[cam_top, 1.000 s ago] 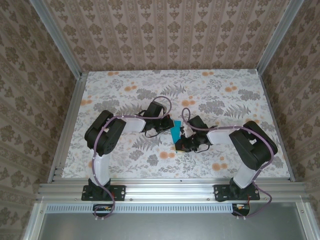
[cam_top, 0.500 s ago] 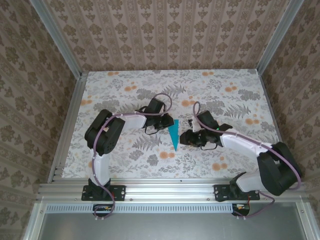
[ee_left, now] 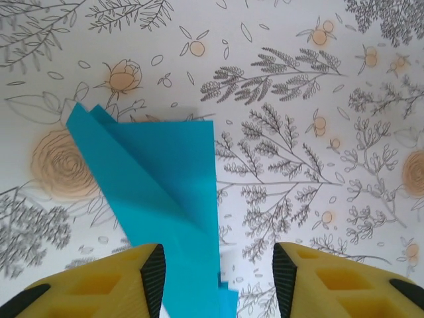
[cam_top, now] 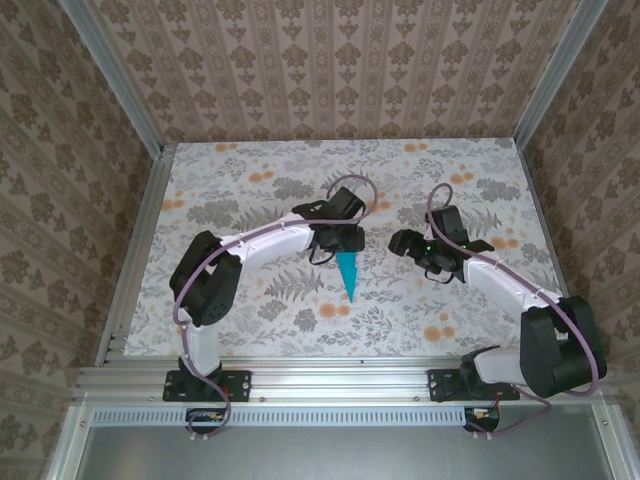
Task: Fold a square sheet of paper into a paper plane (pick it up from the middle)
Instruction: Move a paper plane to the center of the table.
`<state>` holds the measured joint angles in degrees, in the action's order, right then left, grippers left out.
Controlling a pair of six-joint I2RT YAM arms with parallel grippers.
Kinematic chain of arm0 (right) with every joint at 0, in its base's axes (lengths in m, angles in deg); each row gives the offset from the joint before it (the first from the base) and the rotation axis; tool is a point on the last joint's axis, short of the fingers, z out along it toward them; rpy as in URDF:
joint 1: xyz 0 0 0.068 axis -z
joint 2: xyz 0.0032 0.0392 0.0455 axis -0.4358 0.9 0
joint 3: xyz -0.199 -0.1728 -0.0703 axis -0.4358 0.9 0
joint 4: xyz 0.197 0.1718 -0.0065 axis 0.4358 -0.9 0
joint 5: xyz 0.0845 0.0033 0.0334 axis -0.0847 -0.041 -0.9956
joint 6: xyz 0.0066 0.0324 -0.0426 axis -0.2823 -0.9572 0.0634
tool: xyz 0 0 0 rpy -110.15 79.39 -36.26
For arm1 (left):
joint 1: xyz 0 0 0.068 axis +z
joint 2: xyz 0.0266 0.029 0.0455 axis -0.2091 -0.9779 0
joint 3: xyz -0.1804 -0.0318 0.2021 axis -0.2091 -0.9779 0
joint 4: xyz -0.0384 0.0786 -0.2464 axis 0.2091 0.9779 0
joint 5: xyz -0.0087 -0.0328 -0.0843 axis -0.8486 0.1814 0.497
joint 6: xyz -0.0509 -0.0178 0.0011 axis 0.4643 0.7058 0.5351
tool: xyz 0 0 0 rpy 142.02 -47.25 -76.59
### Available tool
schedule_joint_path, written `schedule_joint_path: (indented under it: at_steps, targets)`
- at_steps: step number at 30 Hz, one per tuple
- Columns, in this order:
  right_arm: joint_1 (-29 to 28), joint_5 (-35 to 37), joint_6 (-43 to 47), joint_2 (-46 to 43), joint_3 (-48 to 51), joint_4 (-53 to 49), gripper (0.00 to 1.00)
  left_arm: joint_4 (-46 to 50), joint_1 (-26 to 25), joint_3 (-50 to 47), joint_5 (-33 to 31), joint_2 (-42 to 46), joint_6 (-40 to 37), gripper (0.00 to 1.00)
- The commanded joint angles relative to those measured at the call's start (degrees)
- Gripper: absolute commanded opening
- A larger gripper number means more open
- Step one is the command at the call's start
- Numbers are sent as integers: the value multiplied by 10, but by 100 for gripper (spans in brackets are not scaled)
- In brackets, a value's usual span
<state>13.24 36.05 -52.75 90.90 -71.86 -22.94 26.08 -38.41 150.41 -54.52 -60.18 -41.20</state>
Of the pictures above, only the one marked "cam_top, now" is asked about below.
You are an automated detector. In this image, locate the floral patterned table mat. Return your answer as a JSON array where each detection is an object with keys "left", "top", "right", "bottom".
[{"left": 122, "top": 140, "right": 584, "bottom": 359}]

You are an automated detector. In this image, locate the small black wiring box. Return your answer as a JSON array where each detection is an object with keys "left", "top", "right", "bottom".
[{"left": 463, "top": 405, "right": 502, "bottom": 434}]

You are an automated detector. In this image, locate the aluminium side rail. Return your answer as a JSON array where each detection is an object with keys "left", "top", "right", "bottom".
[
  {"left": 94, "top": 144, "right": 176, "bottom": 369},
  {"left": 514, "top": 142, "right": 591, "bottom": 364}
]

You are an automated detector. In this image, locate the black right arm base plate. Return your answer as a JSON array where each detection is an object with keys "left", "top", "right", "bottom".
[{"left": 427, "top": 368, "right": 521, "bottom": 404}]

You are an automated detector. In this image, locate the aluminium mounting rail beam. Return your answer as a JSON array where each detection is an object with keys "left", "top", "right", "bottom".
[{"left": 74, "top": 363, "right": 619, "bottom": 404}]

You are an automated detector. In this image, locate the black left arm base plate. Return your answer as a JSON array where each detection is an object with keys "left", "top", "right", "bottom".
[{"left": 163, "top": 368, "right": 252, "bottom": 403}]

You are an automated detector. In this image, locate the slotted grey cable duct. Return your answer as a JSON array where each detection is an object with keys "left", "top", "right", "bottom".
[{"left": 92, "top": 405, "right": 471, "bottom": 427}]

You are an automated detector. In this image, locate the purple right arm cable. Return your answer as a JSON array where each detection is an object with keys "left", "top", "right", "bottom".
[{"left": 427, "top": 183, "right": 604, "bottom": 441}]

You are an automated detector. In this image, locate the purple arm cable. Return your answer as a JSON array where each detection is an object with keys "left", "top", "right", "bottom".
[
  {"left": 172, "top": 173, "right": 381, "bottom": 444},
  {"left": 427, "top": 183, "right": 604, "bottom": 441}
]

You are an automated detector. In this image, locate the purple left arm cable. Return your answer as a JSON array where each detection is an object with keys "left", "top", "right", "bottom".
[{"left": 172, "top": 173, "right": 381, "bottom": 444}]

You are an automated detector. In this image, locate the aluminium frame post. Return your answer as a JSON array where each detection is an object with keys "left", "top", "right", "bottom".
[
  {"left": 59, "top": 0, "right": 166, "bottom": 156},
  {"left": 514, "top": 0, "right": 609, "bottom": 146}
]

